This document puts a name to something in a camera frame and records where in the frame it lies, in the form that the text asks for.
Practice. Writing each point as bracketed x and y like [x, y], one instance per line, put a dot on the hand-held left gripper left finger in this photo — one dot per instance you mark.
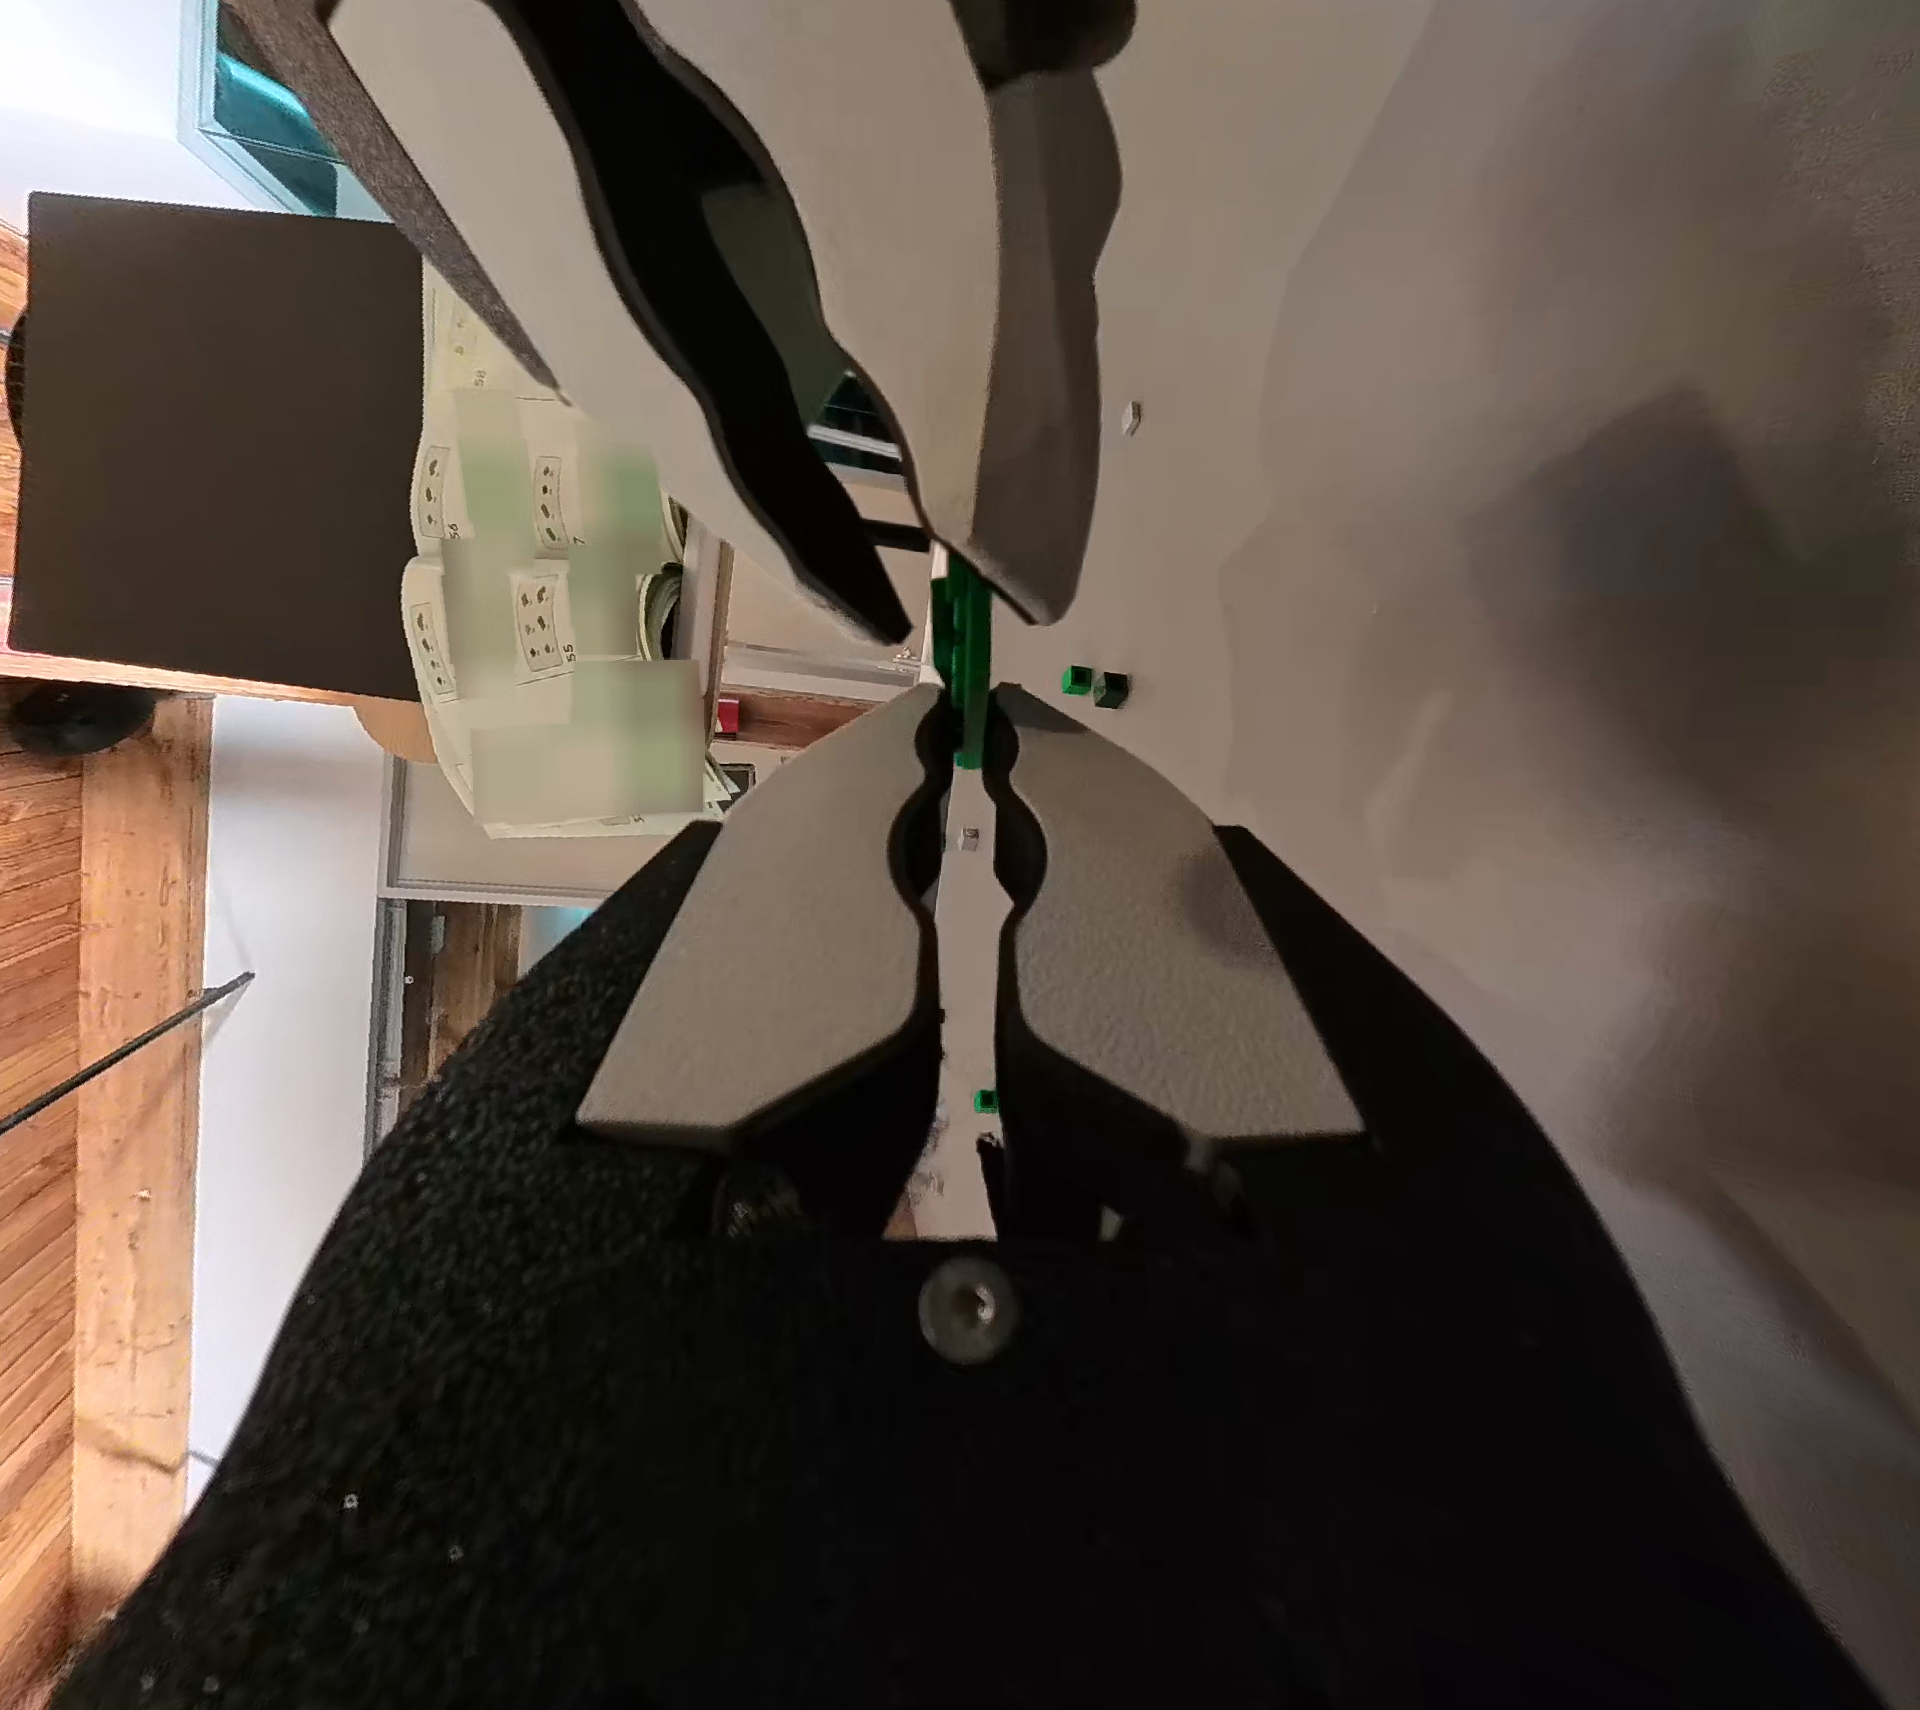
[781, 960]

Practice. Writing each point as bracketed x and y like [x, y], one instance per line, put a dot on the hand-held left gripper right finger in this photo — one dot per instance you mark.
[1171, 974]

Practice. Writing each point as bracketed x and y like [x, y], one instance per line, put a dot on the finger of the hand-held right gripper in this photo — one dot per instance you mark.
[841, 14]
[495, 164]

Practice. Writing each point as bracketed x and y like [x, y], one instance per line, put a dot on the green mosaic brick plate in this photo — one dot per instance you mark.
[962, 645]

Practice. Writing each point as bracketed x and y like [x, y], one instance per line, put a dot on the open instruction booklet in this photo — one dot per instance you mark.
[451, 330]

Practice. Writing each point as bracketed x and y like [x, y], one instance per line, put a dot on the black panel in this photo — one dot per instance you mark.
[224, 435]

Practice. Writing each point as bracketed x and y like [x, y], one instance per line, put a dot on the round wooden board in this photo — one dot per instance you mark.
[398, 729]

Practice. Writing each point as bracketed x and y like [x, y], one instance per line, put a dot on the thin black rod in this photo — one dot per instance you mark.
[127, 1052]

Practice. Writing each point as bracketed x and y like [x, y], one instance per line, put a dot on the black ceiling speaker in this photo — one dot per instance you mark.
[75, 720]

